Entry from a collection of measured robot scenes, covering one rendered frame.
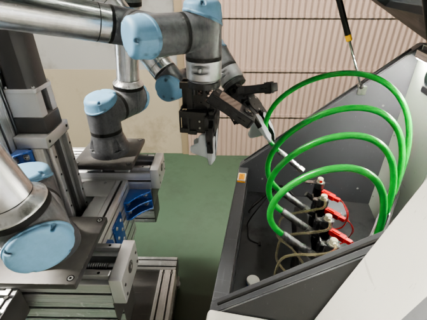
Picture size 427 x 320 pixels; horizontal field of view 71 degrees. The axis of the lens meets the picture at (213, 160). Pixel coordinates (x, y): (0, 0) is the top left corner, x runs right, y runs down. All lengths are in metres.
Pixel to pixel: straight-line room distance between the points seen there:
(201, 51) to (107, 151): 0.67
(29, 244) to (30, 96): 0.44
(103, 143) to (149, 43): 0.67
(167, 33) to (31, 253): 0.45
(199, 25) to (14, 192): 0.43
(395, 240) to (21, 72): 0.87
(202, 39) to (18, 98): 0.53
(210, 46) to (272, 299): 0.53
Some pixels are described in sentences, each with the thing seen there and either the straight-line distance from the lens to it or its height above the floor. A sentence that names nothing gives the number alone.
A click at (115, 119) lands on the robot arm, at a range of 1.15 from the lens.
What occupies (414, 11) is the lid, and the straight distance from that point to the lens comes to 0.88.
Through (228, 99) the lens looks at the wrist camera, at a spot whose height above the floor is 1.39.
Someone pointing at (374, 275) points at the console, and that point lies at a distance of 0.56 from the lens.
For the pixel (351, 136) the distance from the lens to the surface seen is 0.66.
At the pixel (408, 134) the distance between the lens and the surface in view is 0.89.
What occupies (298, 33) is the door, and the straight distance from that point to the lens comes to 2.90.
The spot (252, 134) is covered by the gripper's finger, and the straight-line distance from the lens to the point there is 0.89.
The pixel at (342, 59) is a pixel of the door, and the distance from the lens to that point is 3.06.
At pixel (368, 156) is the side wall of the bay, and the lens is 1.26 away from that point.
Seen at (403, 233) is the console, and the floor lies 1.30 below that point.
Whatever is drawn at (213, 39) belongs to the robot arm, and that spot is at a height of 1.52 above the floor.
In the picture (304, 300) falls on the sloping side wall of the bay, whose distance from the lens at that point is 0.69.
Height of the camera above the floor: 1.61
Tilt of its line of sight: 31 degrees down
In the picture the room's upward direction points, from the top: straight up
